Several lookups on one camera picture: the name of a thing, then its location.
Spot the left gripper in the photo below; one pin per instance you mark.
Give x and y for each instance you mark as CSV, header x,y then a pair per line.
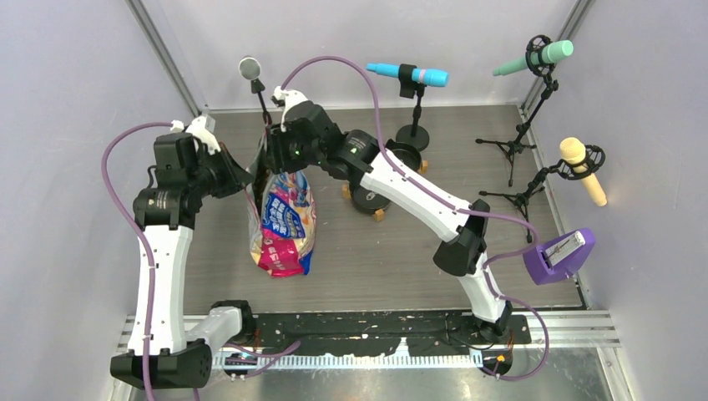
x,y
242,179

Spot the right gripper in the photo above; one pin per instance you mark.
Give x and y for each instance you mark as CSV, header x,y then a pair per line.
x,y
275,158

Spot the colourful pet food bag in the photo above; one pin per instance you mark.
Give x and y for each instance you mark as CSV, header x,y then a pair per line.
x,y
282,218

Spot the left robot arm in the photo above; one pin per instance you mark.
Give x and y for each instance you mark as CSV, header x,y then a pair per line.
x,y
161,352

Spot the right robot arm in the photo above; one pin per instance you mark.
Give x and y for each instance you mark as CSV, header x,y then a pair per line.
x,y
308,137

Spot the near black pet bowl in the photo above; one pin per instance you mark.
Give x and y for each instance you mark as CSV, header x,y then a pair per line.
x,y
366,201

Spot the black pet bowl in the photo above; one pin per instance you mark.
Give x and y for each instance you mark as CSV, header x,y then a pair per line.
x,y
366,201
408,155

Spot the far black pet bowl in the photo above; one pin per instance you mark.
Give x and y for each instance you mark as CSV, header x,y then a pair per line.
x,y
408,155

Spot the round silver microphone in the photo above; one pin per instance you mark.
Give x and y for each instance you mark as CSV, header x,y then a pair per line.
x,y
249,68

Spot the green microphone tripod stand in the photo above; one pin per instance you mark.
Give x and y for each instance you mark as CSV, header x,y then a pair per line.
x,y
513,147

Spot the green microphone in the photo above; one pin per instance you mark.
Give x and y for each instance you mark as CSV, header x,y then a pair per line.
x,y
544,56

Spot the yellow microphone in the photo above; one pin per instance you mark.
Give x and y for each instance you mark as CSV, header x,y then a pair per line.
x,y
584,161

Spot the purple metronome box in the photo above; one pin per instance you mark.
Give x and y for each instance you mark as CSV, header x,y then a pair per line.
x,y
561,258

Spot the yellow microphone tripod stand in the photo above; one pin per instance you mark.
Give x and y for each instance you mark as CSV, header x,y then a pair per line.
x,y
520,201

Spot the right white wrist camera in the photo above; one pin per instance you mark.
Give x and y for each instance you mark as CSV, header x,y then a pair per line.
x,y
286,99

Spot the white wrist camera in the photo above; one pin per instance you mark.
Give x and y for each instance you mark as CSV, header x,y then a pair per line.
x,y
286,99
201,128

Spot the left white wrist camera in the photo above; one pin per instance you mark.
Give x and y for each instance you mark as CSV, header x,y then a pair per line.
x,y
201,128

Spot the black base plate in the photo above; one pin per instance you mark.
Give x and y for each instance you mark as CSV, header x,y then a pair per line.
x,y
371,334

